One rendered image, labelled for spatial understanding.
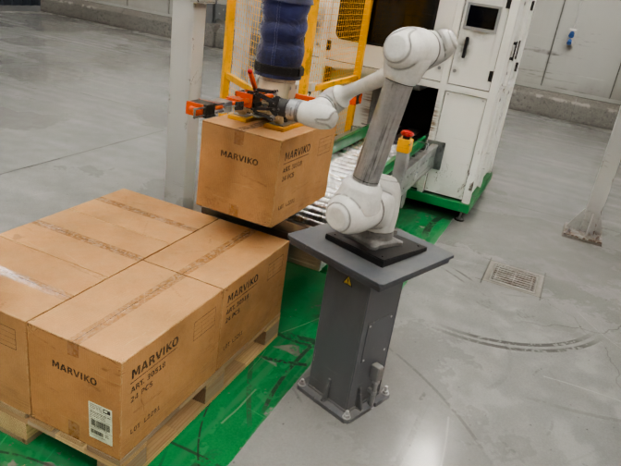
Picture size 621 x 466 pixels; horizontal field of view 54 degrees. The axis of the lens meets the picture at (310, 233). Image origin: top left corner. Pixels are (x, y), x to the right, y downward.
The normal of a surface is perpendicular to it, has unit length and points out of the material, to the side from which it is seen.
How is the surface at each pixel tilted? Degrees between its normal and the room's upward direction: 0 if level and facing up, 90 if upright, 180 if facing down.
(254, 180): 89
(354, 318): 90
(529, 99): 89
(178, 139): 90
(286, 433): 0
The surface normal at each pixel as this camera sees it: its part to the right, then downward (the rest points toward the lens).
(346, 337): -0.69, 0.20
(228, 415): 0.14, -0.91
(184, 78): -0.41, 0.31
